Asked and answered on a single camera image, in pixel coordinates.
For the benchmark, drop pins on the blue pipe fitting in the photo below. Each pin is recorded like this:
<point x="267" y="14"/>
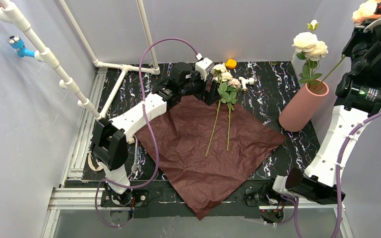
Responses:
<point x="18" y="44"/>

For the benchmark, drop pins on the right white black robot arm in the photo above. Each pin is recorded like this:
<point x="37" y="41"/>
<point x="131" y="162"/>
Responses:
<point x="358" y="102"/>

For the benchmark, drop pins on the peach pink rose stem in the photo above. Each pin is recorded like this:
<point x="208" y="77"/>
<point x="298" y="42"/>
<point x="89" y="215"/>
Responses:
<point x="336" y="20"/>

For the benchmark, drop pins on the pale pink rose stem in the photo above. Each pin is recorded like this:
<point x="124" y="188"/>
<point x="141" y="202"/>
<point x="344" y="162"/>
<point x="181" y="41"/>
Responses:
<point x="223" y="78"/>

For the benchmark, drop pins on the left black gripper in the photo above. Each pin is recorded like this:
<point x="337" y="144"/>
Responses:
<point x="208" y="92"/>

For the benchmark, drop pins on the maroon wrapping paper sheet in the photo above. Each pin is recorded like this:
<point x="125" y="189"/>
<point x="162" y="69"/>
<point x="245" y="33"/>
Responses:
<point x="179" y="138"/>

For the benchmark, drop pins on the cream ribbon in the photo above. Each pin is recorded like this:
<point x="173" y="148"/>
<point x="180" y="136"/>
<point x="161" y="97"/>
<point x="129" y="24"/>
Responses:
<point x="99" y="166"/>

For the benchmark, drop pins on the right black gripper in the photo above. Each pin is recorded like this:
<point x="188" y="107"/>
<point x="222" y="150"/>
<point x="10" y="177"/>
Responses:
<point x="377" y="11"/>

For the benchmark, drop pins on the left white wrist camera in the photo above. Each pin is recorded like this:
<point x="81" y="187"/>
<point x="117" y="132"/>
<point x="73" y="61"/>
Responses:
<point x="203" y="66"/>

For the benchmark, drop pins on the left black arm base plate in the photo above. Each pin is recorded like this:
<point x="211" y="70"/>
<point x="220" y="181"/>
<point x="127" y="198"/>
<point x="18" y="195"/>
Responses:
<point x="131" y="198"/>

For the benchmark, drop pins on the small orange yellow cap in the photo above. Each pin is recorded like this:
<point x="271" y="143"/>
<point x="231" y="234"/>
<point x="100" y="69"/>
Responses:
<point x="231" y="64"/>

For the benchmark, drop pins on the aluminium rail frame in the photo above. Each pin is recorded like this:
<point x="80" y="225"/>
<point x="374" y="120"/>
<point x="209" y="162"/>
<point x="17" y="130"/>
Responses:
<point x="72" y="211"/>

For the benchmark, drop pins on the white rose flower stem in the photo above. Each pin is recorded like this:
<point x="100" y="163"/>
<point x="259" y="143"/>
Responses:
<point x="310" y="50"/>

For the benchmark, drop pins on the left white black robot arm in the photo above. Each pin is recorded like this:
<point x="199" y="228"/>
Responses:
<point x="110" y="137"/>

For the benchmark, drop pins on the white pipe tee fitting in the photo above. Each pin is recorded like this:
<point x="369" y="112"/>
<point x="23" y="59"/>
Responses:
<point x="245" y="82"/>

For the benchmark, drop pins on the pink cylindrical vase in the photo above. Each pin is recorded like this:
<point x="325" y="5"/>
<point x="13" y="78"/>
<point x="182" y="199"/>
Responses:
<point x="301" y="108"/>

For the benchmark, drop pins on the small pink rose stem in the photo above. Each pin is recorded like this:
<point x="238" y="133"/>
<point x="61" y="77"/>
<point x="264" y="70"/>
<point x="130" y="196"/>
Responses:
<point x="230" y="95"/>

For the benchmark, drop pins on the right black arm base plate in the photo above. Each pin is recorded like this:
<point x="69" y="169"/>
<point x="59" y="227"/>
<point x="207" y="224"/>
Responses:
<point x="259" y="198"/>

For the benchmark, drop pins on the white pvc pipe frame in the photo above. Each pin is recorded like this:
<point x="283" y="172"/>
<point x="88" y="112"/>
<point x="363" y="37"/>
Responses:
<point x="55" y="83"/>

